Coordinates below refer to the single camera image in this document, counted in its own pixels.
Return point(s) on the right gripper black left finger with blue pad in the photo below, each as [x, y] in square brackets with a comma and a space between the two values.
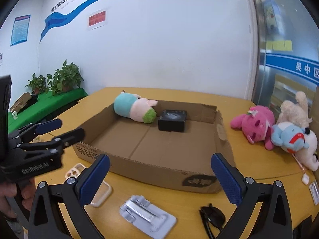
[46, 219]

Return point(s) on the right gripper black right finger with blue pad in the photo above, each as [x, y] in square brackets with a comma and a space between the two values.
[274, 218]

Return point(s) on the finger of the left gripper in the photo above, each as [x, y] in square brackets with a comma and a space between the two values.
[58, 143]
[35, 129]

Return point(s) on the black sunglasses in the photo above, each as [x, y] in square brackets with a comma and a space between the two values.
[214, 216]

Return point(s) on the black UGREEN charger box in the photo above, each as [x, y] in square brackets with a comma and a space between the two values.
[172, 120]

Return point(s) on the green covered side table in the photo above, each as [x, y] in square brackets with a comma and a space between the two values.
[46, 108]

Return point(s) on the small cardboard box on table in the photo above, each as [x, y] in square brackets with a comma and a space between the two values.
[21, 102]

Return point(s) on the clear beige phone case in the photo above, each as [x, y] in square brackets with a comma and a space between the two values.
[102, 193]

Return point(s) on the potted plant small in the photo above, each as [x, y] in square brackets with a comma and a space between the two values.
[37, 85]

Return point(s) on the white earbuds case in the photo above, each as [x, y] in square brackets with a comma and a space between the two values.
[305, 179]

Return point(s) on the potted plant large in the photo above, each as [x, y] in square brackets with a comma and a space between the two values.
[64, 79]

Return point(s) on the grey folding phone stand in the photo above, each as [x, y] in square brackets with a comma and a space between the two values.
[147, 217]

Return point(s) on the teal pink green plush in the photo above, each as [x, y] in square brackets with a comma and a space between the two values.
[135, 107]

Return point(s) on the blue white plush toy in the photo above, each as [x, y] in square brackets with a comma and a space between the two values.
[289, 137]

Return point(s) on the pink plush toy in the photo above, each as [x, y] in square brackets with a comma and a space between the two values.
[256, 125]

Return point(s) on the cream plush toy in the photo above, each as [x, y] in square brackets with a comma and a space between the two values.
[295, 113]

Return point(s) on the brown cardboard tray box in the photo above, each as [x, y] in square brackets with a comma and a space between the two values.
[142, 152]

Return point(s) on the blue wall poster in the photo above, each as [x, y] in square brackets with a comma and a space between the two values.
[20, 30]

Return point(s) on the red wall sign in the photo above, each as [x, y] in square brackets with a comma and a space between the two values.
[97, 19]

